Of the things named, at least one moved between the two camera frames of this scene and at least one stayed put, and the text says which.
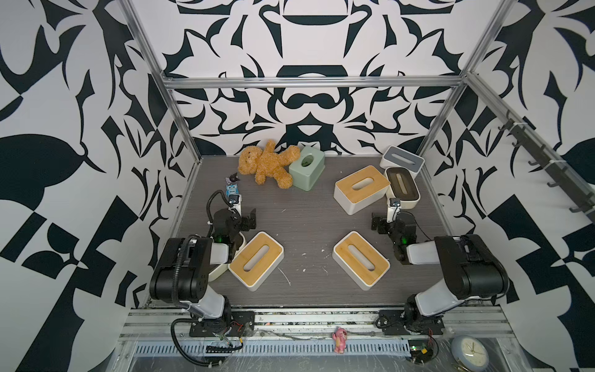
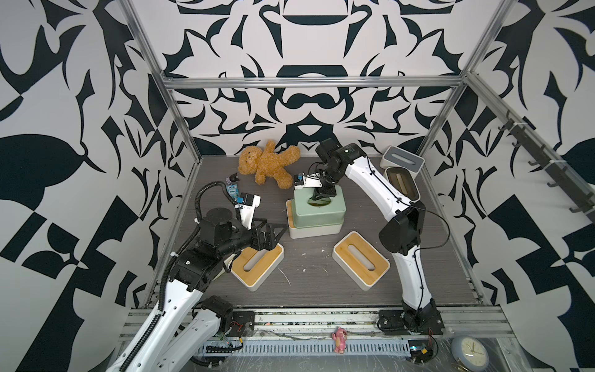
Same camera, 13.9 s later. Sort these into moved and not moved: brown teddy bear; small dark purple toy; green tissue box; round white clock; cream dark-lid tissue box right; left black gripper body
Moved: green tissue box; left black gripper body
Not moved: brown teddy bear; round white clock; small dark purple toy; cream dark-lid tissue box right
